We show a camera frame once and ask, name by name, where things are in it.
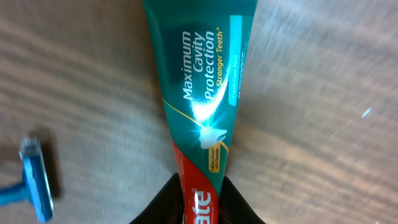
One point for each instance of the red green toothpaste tube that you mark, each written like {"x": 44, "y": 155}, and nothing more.
{"x": 200, "y": 51}

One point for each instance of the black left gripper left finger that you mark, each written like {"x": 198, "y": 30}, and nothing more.
{"x": 166, "y": 207}

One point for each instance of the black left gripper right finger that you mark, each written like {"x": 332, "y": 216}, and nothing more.
{"x": 234, "y": 209}

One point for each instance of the blue disposable razor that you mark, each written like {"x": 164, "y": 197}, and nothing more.
{"x": 34, "y": 185}

